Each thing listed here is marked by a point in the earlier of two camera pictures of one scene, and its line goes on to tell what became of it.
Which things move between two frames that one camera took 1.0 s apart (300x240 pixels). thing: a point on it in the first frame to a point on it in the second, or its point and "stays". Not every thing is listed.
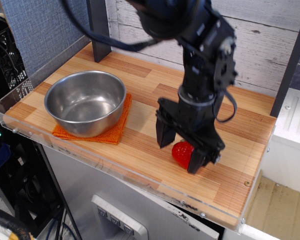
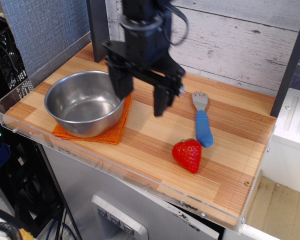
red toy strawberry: x=182 y=151 stays
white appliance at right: x=287 y=161 stays
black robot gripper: x=194 y=116 to x=145 y=53
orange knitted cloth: x=112 y=135 stays
